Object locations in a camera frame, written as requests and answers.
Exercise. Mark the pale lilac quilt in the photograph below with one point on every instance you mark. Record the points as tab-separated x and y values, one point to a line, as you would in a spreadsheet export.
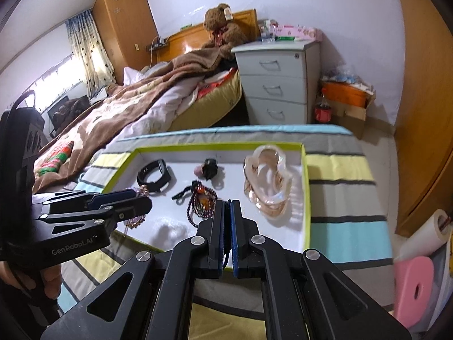
166	109

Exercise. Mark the person's left hand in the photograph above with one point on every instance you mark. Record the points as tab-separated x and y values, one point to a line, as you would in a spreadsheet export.
51	283

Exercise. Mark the black smart band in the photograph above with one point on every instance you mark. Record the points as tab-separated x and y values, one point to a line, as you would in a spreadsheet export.
163	166

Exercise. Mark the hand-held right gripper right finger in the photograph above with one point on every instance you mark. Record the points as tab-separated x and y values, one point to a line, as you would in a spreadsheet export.
235	233

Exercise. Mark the wooden wardrobe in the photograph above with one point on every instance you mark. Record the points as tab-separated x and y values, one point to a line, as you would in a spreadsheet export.
124	24

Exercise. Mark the brown printed blanket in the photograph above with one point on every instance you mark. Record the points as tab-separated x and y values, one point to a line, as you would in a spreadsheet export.
116	113

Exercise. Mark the patterned curtain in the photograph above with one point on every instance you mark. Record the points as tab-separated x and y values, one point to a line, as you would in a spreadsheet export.
90	53

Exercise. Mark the power strip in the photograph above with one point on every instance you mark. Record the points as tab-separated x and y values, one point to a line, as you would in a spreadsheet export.
157	44

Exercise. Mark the white paper roll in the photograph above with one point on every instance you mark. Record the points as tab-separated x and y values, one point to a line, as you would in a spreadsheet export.
424	233

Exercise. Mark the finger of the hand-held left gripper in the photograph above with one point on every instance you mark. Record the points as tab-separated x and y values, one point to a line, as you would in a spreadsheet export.
113	198
131	209

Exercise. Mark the clear plastic bag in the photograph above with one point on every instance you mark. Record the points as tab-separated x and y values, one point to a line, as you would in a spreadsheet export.
345	76

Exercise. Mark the yellow and red pillow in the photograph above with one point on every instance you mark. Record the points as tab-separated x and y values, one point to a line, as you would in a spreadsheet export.
223	92

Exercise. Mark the window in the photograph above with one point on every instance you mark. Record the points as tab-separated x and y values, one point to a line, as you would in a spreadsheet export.
53	85

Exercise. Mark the orange storage box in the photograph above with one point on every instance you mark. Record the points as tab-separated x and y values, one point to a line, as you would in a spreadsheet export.
345	95

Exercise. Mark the wooden headboard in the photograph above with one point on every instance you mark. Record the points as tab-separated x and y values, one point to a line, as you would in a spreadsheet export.
191	40

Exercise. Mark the striped bed sheet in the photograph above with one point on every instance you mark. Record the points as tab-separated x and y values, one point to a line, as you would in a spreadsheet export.
339	184

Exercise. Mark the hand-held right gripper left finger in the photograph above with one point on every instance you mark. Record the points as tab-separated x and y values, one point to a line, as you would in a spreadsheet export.
214	233

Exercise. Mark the clear jars on nightstand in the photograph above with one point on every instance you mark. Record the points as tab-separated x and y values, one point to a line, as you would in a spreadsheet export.
269	32

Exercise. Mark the clear pink plastic pouch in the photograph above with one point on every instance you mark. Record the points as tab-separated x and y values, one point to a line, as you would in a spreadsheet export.
269	191

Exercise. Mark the cola bottle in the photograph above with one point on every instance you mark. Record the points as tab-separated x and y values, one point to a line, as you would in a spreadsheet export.
322	111

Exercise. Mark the pink printed box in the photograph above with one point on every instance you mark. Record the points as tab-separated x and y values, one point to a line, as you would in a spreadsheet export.
300	32

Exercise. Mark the wooden door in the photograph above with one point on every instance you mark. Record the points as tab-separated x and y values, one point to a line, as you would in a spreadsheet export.
424	113

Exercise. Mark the black and pink hair accessory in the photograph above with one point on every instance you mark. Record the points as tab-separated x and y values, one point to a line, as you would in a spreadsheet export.
210	168

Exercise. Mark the grey nightstand with drawers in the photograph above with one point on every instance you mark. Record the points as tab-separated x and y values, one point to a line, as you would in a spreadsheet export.
276	85

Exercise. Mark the green tray with white inside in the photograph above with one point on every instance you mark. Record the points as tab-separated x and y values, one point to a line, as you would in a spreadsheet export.
233	187

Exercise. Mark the cardboard box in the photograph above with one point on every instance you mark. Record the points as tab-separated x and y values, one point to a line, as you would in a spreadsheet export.
354	120

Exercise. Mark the person's left forearm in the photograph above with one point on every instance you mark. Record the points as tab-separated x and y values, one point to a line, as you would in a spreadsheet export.
21	318

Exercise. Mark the pink stool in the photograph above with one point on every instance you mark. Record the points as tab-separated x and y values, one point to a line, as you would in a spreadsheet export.
407	290

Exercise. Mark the brown teddy bear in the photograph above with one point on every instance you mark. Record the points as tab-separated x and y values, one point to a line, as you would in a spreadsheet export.
226	28

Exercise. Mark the black monitor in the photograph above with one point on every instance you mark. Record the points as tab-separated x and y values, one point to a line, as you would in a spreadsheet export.
67	113

